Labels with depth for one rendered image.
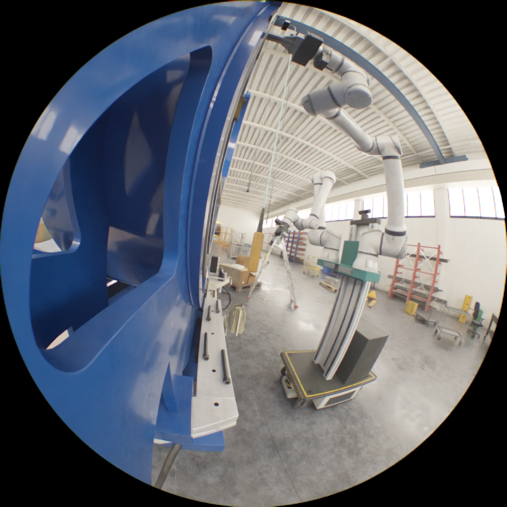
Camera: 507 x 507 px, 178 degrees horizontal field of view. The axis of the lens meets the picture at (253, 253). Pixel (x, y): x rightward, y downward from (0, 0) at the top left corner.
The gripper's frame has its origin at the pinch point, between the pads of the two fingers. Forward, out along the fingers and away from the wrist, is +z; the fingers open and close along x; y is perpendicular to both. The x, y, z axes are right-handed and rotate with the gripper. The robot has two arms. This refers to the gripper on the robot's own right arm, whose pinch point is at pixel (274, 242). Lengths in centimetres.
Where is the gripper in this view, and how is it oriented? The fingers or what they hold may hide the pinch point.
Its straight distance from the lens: 126.1
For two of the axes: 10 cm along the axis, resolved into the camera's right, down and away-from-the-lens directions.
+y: 8.1, 5.4, 2.5
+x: -2.9, -0.1, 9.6
